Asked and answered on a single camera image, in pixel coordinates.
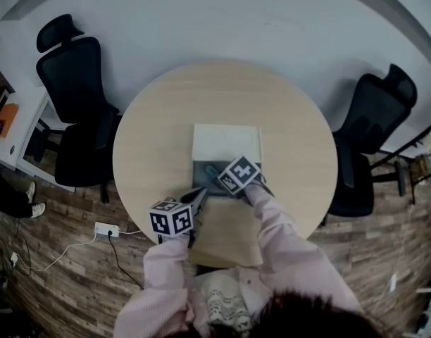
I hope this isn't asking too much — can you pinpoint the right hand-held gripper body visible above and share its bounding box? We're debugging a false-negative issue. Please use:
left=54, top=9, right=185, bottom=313
left=216, top=154, right=275, bottom=199

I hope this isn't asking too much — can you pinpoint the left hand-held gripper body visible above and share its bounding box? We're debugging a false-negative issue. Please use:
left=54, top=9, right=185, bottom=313
left=149, top=197, right=204, bottom=249

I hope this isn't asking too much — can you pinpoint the white box with grey interior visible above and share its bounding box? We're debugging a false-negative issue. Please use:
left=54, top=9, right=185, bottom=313
left=191, top=123, right=269, bottom=200

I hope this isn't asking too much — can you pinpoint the person's right forearm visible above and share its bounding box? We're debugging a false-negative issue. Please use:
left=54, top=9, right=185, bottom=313
left=242, top=184, right=331, bottom=273

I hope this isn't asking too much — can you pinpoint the person's left forearm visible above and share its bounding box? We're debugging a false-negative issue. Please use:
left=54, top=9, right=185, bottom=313
left=142, top=236, right=203, bottom=294

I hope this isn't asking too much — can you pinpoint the orange box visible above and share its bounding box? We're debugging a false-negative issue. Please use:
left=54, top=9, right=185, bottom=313
left=0, top=102, right=20, bottom=139

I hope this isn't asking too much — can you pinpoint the white power strip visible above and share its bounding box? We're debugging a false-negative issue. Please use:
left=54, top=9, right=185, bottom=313
left=94, top=220, right=121, bottom=239

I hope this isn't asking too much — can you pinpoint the person's torso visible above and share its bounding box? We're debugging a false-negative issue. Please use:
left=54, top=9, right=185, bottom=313
left=112, top=264, right=366, bottom=338

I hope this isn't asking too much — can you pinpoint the black office chair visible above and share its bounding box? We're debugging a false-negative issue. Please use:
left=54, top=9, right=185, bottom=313
left=35, top=13, right=122, bottom=204
left=320, top=63, right=419, bottom=227

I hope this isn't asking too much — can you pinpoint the white desk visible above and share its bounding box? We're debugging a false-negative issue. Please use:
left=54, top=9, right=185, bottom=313
left=0, top=56, right=76, bottom=194

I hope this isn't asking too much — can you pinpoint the black power cable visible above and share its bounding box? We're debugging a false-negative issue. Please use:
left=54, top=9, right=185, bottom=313
left=107, top=233, right=145, bottom=291

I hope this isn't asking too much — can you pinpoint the white power cable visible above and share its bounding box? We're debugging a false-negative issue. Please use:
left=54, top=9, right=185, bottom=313
left=15, top=228, right=143, bottom=273

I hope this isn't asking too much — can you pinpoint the black metal frame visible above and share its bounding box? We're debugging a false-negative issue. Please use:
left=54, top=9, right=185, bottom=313
left=369, top=117, right=431, bottom=206

